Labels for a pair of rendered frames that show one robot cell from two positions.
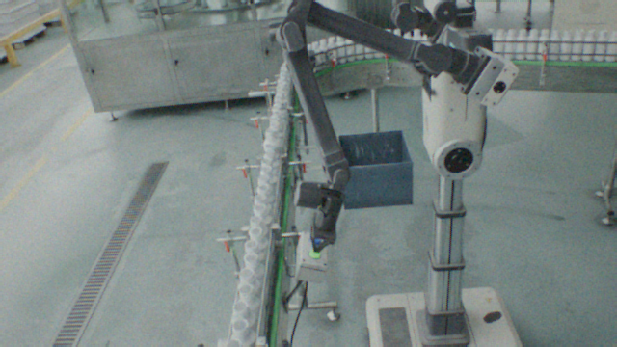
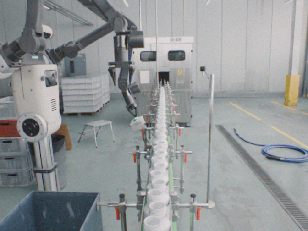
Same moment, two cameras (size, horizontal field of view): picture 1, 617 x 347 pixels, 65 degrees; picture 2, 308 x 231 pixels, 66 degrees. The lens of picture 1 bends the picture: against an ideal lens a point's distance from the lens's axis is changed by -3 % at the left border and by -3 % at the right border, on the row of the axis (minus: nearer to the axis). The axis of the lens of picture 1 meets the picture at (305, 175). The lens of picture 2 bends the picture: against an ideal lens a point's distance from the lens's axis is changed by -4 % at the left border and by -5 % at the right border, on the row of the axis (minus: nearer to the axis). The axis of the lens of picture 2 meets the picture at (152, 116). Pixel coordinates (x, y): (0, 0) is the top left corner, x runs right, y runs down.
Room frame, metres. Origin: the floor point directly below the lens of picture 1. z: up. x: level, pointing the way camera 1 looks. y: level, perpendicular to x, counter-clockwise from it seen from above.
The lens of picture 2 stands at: (2.80, 0.04, 1.47)
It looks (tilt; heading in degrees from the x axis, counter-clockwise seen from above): 12 degrees down; 178
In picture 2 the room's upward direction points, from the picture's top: 1 degrees counter-clockwise
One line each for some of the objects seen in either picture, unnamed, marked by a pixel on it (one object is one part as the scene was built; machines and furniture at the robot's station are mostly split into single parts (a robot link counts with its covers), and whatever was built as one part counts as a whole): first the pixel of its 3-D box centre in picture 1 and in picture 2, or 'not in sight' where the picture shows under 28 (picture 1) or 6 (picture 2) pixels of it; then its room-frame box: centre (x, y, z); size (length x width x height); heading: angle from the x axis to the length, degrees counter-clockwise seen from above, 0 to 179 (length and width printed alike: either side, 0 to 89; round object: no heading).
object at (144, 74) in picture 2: not in sight; (144, 76); (-2.99, 0.14, 1.22); 0.23 x 0.03 x 0.32; 85
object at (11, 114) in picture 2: not in sight; (13, 107); (-0.41, -1.64, 1.00); 0.61 x 0.41 x 0.22; 2
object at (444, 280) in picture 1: (443, 292); not in sight; (1.49, -0.51, 0.49); 0.13 x 0.13 x 0.40; 85
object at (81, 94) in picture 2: not in sight; (83, 94); (-5.31, -1.84, 0.59); 1.24 x 1.03 x 1.17; 177
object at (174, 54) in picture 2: not in sight; (162, 81); (-3.72, 0.62, 1.05); 1.60 x 1.40 x 2.10; 175
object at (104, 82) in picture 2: not in sight; (93, 90); (-6.89, -1.80, 0.59); 1.25 x 1.03 x 1.17; 176
